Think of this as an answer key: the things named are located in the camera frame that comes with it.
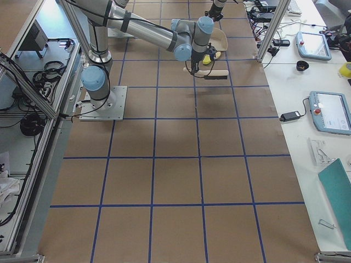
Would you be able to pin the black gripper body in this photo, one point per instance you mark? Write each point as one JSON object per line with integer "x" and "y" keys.
{"x": 196, "y": 58}

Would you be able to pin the white hand brush black bristles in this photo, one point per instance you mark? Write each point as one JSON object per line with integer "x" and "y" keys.
{"x": 209, "y": 74}

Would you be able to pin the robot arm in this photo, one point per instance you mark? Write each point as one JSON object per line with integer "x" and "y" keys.
{"x": 187, "y": 40}
{"x": 216, "y": 8}

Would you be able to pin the yellow green sponge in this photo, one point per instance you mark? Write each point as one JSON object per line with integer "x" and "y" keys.
{"x": 206, "y": 60}

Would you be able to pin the black power brick on table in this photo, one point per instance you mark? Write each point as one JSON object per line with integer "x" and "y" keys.
{"x": 290, "y": 116}

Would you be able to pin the blue teach pendant far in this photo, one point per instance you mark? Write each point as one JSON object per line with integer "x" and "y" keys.
{"x": 313, "y": 46}

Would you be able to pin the blue teach pendant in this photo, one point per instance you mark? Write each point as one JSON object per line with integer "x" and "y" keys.
{"x": 313, "y": 46}
{"x": 330, "y": 112}

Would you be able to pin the blue teach pendant near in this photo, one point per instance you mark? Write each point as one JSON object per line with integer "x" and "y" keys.
{"x": 330, "y": 112}

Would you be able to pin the grey metal box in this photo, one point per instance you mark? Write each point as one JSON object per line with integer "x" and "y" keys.
{"x": 35, "y": 41}

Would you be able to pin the teal board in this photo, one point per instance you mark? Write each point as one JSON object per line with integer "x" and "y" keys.
{"x": 337, "y": 188}

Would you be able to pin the white crumpled cloth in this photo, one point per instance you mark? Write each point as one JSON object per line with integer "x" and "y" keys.
{"x": 9, "y": 186}

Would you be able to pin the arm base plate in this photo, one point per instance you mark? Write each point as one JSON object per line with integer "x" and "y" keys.
{"x": 113, "y": 109}

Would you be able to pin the aluminium frame post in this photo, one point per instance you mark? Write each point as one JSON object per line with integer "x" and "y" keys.
{"x": 275, "y": 22}

